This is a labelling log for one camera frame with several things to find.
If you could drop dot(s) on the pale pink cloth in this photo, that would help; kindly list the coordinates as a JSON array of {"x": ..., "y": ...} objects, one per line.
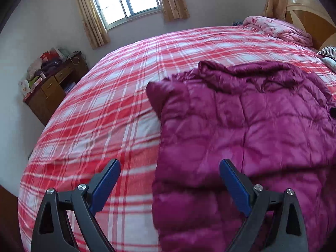
[{"x": 33, "y": 68}]

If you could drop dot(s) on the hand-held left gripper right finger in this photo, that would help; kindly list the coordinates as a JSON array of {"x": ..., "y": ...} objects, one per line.
[{"x": 233, "y": 186}]

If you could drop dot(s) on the sliding window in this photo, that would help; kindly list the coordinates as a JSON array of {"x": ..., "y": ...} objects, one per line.
[{"x": 118, "y": 2}]

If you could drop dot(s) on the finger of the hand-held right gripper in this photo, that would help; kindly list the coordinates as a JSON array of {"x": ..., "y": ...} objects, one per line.
[{"x": 334, "y": 113}]

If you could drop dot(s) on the bed with red plaid sheet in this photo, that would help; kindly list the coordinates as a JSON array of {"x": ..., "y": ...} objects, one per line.
[{"x": 105, "y": 97}]

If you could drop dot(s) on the wooden headboard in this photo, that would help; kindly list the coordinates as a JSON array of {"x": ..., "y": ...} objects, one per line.
[{"x": 307, "y": 21}]

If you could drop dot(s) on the stack of books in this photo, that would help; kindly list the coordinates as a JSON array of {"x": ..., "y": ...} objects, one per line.
[{"x": 70, "y": 88}]

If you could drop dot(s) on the tall beige curtain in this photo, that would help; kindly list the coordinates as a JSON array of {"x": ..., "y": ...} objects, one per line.
[{"x": 275, "y": 0}]

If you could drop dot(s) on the white printed packet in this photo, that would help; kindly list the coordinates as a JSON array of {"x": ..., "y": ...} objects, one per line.
[{"x": 23, "y": 88}]

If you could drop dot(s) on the grey floral pillow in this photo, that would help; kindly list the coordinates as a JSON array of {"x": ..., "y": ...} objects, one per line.
[{"x": 331, "y": 63}]

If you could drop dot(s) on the striped pillow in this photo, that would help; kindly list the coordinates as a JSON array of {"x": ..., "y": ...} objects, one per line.
[{"x": 329, "y": 51}]

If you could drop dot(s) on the green box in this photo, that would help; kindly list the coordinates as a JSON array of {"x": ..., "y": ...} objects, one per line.
[{"x": 34, "y": 82}]

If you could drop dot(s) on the wooden desk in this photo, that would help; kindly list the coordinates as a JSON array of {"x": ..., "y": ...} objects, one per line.
[{"x": 42, "y": 102}]

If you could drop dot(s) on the beige patterned curtain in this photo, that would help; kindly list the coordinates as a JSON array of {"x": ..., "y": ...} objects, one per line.
[
  {"x": 173, "y": 2},
  {"x": 89, "y": 18}
]

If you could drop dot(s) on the red paper bag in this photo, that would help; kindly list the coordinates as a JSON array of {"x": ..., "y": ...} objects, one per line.
[{"x": 46, "y": 55}]

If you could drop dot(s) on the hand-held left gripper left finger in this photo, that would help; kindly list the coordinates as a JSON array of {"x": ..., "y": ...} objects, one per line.
[{"x": 105, "y": 186}]

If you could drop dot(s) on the magenta puffer jacket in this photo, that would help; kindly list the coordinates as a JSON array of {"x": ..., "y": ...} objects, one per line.
[{"x": 236, "y": 123}]

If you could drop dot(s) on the dark purple clothes pile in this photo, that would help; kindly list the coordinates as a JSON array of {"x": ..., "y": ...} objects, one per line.
[{"x": 51, "y": 67}]

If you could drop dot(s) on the pink folded blanket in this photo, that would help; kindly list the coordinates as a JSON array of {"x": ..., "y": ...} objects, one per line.
[{"x": 273, "y": 27}]

